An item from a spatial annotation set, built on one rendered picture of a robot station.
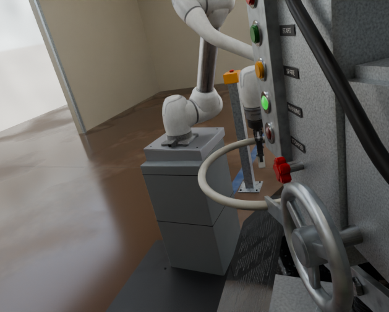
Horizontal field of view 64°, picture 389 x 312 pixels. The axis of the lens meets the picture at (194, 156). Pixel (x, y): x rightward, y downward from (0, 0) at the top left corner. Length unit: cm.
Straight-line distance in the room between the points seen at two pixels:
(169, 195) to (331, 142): 159
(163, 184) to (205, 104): 53
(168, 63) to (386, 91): 840
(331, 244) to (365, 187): 8
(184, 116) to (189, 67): 659
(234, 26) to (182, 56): 153
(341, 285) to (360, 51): 22
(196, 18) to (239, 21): 626
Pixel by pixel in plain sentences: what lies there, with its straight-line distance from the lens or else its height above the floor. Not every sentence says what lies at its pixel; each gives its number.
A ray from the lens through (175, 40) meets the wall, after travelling 843.
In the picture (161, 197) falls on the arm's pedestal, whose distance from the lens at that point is 195.
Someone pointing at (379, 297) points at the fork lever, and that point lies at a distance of 53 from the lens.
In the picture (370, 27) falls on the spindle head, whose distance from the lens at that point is 36.
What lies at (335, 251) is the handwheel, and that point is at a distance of 32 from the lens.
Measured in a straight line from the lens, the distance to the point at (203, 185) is 113.
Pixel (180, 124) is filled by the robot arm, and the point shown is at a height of 99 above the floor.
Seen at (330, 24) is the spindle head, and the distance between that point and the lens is 35.
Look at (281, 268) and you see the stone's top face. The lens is 91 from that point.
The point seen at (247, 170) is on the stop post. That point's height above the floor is 20.
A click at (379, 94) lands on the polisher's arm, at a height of 141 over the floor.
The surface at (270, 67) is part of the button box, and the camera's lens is 46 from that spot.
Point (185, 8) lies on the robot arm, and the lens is 156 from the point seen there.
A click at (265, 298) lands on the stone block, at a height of 85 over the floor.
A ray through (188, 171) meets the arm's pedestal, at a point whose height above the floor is 76.
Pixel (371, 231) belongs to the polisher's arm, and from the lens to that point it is 38.
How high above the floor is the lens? 150
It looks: 22 degrees down
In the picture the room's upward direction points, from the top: 13 degrees counter-clockwise
